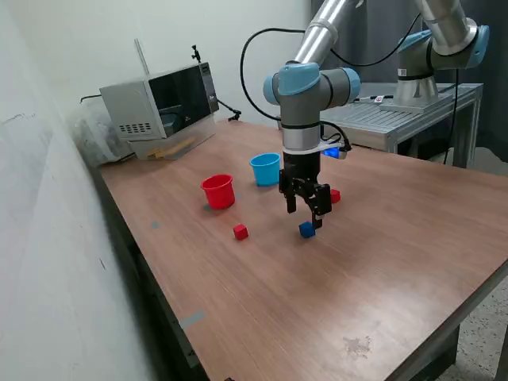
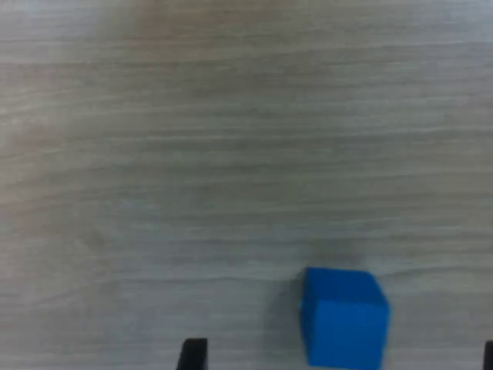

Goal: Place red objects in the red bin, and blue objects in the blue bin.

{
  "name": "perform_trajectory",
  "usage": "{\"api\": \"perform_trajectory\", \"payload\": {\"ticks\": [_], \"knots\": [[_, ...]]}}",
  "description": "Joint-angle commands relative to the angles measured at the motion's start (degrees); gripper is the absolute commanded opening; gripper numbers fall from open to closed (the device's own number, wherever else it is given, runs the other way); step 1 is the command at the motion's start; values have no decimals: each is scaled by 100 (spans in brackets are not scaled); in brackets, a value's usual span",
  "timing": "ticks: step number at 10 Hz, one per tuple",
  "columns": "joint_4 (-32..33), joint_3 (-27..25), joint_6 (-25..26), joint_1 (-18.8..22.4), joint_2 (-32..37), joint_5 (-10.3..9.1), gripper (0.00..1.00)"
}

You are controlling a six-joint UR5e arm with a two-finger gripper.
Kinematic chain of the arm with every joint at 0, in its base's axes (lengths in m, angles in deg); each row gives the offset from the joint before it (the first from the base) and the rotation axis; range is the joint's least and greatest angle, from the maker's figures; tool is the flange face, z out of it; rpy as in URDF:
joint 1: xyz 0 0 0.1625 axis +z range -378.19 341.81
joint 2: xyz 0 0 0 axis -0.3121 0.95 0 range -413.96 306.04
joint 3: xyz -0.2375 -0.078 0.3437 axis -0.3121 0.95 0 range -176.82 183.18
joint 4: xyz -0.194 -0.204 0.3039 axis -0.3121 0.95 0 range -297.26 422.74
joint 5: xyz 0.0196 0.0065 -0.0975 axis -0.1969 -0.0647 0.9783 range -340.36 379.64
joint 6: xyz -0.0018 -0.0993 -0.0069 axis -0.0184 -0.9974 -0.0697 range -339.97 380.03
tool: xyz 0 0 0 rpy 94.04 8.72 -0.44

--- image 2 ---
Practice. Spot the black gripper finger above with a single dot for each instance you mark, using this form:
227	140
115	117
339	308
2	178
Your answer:
194	356
489	358

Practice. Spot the blue cube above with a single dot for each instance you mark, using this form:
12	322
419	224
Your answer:
344	323

